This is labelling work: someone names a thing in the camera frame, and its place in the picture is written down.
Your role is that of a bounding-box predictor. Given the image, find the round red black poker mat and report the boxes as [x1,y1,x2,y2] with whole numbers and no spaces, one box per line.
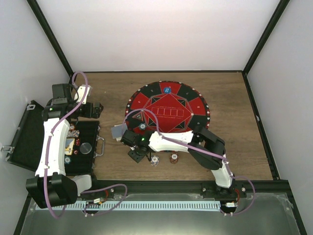
[125,81,210,134]

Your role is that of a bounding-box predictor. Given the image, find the blue backed card deck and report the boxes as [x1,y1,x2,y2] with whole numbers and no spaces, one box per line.
[111,123,127,139]

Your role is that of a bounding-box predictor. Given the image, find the black enclosure frame post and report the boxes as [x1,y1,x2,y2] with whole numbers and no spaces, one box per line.
[27,0,74,76]

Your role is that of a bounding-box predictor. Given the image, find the orange blue 10 chip stack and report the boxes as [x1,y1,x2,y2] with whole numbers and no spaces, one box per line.
[151,156,159,166]

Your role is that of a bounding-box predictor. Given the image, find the blue small blind button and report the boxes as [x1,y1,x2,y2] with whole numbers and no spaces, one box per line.
[163,87,171,94]

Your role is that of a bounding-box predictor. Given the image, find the card deck in case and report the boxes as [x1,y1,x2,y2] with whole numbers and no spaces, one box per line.
[65,138,75,156]

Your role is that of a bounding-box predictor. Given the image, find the light blue slotted cable duct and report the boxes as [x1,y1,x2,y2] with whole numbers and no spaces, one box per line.
[66,201,221,212]

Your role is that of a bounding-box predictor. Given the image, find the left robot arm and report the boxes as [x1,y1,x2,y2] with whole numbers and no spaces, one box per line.
[26,84,103,209]

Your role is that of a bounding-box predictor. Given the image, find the black poker set case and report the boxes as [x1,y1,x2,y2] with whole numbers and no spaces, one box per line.
[2,102,103,179]

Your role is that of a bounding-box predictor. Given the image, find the red 100 chip stack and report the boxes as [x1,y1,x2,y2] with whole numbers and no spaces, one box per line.
[170,153,179,164]

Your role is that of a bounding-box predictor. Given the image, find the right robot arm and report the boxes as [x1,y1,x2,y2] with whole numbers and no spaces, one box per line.
[120,125,235,197]

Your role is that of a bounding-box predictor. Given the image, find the round grey metal disc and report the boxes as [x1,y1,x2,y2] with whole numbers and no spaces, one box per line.
[80,142,92,155]

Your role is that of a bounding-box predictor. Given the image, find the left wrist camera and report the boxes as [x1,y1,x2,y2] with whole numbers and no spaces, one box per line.
[52,83,71,105]

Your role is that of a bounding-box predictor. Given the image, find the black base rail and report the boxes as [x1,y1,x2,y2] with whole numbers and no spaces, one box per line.
[91,180,289,199]

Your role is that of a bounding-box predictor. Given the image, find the chips in case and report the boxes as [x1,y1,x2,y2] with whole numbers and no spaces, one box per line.
[67,124,80,138]

